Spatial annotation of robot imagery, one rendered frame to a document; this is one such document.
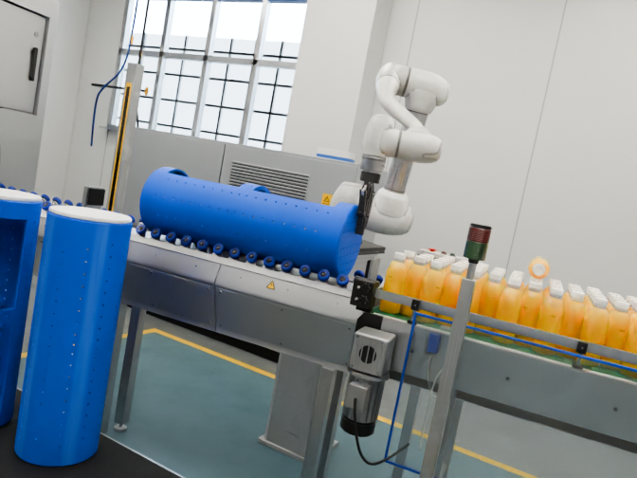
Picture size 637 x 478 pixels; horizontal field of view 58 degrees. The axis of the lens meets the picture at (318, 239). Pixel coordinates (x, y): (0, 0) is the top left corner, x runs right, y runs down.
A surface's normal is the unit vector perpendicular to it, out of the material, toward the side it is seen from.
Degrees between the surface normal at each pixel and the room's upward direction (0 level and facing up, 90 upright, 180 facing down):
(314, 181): 90
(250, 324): 110
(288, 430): 90
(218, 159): 90
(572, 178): 90
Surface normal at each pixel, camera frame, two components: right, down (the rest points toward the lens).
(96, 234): 0.51, 0.18
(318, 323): -0.39, 0.37
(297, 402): -0.48, 0.00
